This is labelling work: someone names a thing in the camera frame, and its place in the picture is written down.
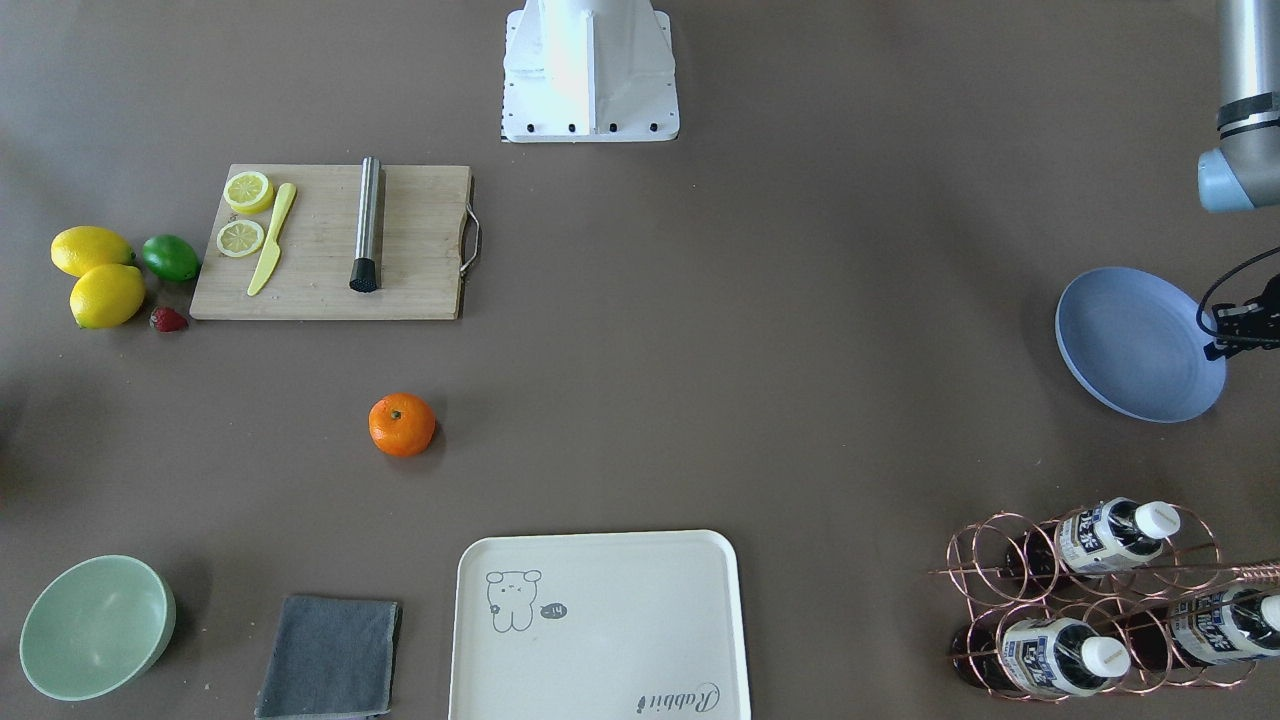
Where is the orange fruit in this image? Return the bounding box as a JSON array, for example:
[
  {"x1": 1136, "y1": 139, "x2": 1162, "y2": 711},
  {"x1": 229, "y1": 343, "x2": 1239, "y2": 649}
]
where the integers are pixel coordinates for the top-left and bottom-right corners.
[{"x1": 367, "y1": 393, "x2": 436, "y2": 457}]

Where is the blue plate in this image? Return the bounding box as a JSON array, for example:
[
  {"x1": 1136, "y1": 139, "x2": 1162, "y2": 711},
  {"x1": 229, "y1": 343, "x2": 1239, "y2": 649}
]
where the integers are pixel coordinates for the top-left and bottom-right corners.
[{"x1": 1055, "y1": 266, "x2": 1228, "y2": 424}]

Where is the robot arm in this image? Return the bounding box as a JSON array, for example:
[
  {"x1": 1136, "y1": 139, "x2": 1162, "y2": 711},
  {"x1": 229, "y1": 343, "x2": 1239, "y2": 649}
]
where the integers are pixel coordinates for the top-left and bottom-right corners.
[{"x1": 1197, "y1": 1, "x2": 1279, "y2": 213}]

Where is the cream rabbit tray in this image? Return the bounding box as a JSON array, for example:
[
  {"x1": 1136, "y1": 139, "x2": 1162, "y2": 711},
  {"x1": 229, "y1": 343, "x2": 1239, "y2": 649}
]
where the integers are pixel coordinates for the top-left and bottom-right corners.
[{"x1": 448, "y1": 529, "x2": 753, "y2": 719}]

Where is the wooden cutting board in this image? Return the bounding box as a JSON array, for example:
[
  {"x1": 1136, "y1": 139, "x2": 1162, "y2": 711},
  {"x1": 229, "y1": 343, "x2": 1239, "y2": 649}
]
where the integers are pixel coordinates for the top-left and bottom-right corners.
[{"x1": 189, "y1": 163, "x2": 475, "y2": 320}]

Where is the yellow plastic knife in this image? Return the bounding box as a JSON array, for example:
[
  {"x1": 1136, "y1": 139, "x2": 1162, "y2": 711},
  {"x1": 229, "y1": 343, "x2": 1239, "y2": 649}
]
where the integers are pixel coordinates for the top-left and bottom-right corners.
[{"x1": 246, "y1": 182, "x2": 297, "y2": 297}]

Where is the lemon slice far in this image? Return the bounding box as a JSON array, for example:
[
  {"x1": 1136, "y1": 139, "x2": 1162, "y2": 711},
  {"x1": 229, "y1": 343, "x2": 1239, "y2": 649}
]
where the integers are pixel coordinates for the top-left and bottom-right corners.
[{"x1": 215, "y1": 219, "x2": 266, "y2": 258}]

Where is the lemon slice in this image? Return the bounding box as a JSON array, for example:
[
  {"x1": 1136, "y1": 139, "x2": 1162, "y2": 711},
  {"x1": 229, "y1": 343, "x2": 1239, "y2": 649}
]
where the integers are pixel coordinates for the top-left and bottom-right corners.
[
  {"x1": 221, "y1": 170, "x2": 276, "y2": 217},
  {"x1": 215, "y1": 219, "x2": 266, "y2": 258}
]

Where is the lemon slice near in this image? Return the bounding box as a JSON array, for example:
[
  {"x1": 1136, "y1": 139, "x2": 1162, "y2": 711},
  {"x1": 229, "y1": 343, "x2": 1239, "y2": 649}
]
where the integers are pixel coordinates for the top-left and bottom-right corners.
[{"x1": 221, "y1": 170, "x2": 276, "y2": 217}]

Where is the grey folded cloth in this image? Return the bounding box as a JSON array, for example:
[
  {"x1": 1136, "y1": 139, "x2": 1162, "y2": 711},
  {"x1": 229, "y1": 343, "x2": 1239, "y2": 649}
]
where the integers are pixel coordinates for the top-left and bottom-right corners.
[{"x1": 253, "y1": 594, "x2": 401, "y2": 719}]

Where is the red strawberry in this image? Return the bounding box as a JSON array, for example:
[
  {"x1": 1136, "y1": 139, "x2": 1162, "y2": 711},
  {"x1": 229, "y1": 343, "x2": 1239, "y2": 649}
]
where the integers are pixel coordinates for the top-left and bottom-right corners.
[{"x1": 148, "y1": 306, "x2": 189, "y2": 333}]

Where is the green lime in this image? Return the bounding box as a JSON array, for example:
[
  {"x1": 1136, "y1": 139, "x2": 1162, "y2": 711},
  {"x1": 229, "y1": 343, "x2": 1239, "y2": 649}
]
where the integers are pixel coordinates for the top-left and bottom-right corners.
[{"x1": 141, "y1": 234, "x2": 201, "y2": 282}]

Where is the tea bottle two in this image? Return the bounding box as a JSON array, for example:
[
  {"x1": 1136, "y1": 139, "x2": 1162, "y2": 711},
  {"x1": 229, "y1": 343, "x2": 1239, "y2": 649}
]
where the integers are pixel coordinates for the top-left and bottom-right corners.
[{"x1": 950, "y1": 618, "x2": 1132, "y2": 700}]

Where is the tea bottle one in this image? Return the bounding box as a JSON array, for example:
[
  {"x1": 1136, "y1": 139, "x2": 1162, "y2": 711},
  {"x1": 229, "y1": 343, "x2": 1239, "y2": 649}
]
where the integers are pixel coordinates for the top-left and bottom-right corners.
[{"x1": 1000, "y1": 497, "x2": 1181, "y2": 589}]

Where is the whole lemon two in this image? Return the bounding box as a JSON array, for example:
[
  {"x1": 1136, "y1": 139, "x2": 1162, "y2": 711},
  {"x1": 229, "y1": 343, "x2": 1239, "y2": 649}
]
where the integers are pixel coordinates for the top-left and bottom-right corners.
[{"x1": 50, "y1": 225, "x2": 134, "y2": 278}]

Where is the green bowl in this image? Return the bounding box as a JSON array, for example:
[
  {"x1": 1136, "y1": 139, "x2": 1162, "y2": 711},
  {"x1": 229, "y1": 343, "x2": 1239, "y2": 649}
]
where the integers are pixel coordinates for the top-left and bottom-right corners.
[{"x1": 19, "y1": 555, "x2": 177, "y2": 702}]

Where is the tea bottle three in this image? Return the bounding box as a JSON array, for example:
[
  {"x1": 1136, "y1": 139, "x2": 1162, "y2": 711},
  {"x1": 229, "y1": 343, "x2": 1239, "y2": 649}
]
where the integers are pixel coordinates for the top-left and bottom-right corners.
[{"x1": 1121, "y1": 584, "x2": 1279, "y2": 671}]

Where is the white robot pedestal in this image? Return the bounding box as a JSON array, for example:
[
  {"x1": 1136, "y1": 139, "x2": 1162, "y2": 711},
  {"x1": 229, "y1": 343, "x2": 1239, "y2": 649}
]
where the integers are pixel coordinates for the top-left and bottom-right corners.
[{"x1": 500, "y1": 1, "x2": 681, "y2": 143}]

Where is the copper wire bottle rack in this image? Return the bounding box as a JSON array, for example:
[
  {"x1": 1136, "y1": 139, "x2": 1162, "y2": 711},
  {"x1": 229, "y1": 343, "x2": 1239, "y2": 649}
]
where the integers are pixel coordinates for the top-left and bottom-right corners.
[{"x1": 941, "y1": 502, "x2": 1277, "y2": 703}]

